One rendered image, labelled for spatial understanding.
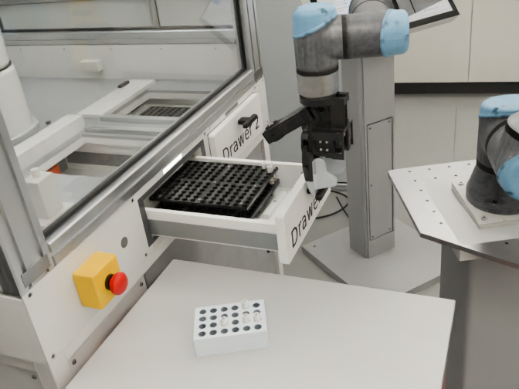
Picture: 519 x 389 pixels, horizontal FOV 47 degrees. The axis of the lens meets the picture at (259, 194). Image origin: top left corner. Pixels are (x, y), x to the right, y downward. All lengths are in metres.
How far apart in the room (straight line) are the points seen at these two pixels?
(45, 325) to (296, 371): 0.41
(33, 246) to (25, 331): 0.14
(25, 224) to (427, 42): 3.38
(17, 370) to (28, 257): 0.26
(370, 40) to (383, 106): 1.19
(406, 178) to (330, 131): 0.47
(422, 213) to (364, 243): 1.07
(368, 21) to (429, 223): 0.50
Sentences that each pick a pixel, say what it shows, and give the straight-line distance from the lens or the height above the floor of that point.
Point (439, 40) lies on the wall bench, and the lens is 4.05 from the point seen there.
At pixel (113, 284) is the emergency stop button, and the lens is 1.05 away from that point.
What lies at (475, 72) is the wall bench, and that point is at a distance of 4.11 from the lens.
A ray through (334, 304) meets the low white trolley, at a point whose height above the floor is 0.76.
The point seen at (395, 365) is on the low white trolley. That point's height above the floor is 0.76.
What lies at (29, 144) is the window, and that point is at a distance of 0.98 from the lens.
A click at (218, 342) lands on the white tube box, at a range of 1.03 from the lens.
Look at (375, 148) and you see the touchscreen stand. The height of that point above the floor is 0.52.
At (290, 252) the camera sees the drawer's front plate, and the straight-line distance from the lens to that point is 1.12.
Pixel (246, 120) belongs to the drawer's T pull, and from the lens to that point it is 1.52.
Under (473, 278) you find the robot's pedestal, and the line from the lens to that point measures 1.39.
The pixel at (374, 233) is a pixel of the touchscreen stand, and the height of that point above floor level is 0.15.
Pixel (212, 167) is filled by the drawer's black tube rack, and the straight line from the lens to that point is 1.33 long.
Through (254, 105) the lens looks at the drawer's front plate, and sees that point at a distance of 1.64.
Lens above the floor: 1.47
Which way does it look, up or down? 29 degrees down
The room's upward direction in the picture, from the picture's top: 7 degrees counter-clockwise
